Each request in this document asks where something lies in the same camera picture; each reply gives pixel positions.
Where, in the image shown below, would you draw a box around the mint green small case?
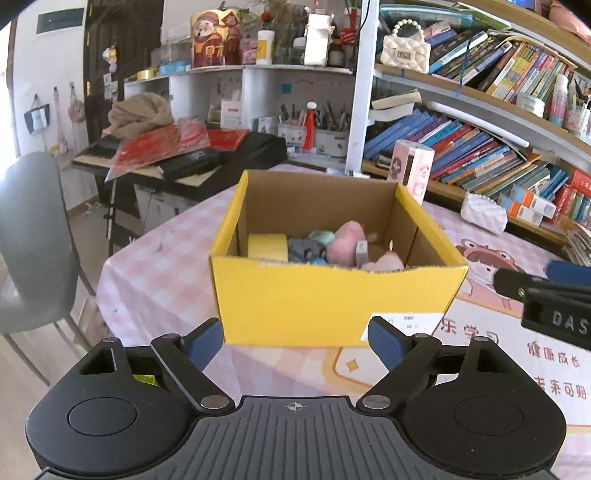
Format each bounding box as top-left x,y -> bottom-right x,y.
308,230 -> 335,248

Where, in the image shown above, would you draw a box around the white bookshelf frame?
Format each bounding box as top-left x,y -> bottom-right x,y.
345,0 -> 591,250

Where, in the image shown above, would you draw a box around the grey chair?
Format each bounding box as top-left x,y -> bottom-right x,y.
1,152 -> 94,385

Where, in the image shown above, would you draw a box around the white pearl handbag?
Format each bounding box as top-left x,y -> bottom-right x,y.
380,19 -> 431,74

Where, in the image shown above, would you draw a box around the grey purple toy car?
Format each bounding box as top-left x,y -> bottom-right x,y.
287,237 -> 327,263

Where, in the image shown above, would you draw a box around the pink cartoon desk mat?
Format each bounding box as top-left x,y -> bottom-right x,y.
96,163 -> 591,480

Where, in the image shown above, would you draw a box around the stack of papers and notebooks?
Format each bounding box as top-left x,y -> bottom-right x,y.
563,223 -> 591,268

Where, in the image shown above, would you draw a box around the upper white orange box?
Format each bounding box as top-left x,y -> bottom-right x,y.
510,185 -> 556,219

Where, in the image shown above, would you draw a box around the lower white orange box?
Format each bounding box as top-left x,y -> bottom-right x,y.
497,194 -> 543,227

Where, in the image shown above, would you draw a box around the white quilted pouch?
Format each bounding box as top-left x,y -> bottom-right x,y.
460,192 -> 508,235

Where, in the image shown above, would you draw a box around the yellow cardboard box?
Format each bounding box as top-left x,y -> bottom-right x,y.
209,170 -> 468,347

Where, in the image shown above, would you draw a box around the yellow tape roll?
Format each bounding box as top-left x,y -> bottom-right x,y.
247,234 -> 288,262

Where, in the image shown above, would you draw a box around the small white box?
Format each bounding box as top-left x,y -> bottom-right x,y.
355,240 -> 370,268

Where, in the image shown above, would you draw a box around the red tassel ornament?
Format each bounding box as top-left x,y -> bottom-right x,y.
303,101 -> 318,151

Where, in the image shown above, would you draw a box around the red paper sheets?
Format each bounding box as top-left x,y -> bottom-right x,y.
106,120 -> 249,181

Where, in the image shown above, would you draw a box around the red fortune god box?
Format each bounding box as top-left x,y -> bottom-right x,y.
190,9 -> 242,68

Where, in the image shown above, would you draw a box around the black electronic keyboard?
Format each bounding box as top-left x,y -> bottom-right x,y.
72,131 -> 289,202

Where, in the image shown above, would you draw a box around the pink plush toy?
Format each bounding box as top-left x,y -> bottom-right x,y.
325,220 -> 405,273

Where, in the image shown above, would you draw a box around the row of leaning books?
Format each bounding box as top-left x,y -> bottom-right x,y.
362,108 -> 571,200

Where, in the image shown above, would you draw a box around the pink cylindrical humidifier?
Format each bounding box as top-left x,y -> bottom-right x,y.
388,140 -> 435,204

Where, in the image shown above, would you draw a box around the white orange box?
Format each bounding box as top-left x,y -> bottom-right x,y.
510,185 -> 556,219
497,194 -> 543,227

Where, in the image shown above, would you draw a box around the beige cloth bundle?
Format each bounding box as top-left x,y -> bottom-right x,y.
107,93 -> 174,140

